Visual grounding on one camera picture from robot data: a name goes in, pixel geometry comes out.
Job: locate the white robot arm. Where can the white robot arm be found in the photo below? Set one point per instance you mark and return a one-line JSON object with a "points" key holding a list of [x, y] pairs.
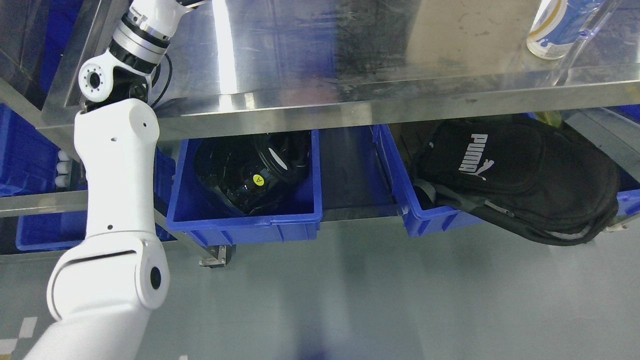
{"points": [[103, 291]]}

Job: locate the black helmet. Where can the black helmet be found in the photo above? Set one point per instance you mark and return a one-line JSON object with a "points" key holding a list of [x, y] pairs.
{"points": [[251, 175]]}

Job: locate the blue bin with backpack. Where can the blue bin with backpack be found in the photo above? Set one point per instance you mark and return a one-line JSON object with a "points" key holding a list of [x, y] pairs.
{"points": [[396, 145]]}

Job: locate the blue bin with helmet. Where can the blue bin with helmet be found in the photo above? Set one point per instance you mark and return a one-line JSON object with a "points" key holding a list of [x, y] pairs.
{"points": [[297, 218]]}

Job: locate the stainless steel table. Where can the stainless steel table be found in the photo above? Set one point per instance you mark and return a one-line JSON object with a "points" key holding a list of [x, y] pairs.
{"points": [[254, 66]]}

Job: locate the black Puma backpack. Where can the black Puma backpack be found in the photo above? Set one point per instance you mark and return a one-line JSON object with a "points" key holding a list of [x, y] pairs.
{"points": [[545, 184]]}

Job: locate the white blue bottle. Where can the white blue bottle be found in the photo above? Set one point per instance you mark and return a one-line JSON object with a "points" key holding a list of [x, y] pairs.
{"points": [[558, 25]]}

